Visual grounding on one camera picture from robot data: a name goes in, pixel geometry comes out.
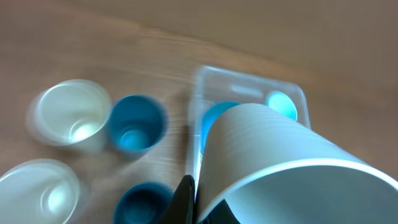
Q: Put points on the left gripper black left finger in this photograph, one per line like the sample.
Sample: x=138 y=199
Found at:
x=180 y=210

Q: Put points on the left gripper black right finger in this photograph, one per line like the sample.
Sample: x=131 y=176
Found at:
x=221 y=214

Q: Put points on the grey small cup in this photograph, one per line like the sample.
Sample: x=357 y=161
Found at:
x=271 y=169

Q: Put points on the dark blue tall cup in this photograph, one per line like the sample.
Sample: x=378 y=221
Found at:
x=144 y=203
x=137 y=124

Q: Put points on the dark blue bowl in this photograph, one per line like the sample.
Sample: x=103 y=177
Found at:
x=211 y=116

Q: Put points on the light blue small cup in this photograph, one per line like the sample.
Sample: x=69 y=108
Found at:
x=282 y=103

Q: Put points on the cream tall cup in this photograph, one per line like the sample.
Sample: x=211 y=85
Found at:
x=42 y=191
x=72 y=114

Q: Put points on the clear plastic storage container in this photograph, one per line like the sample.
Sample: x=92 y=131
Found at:
x=214 y=85

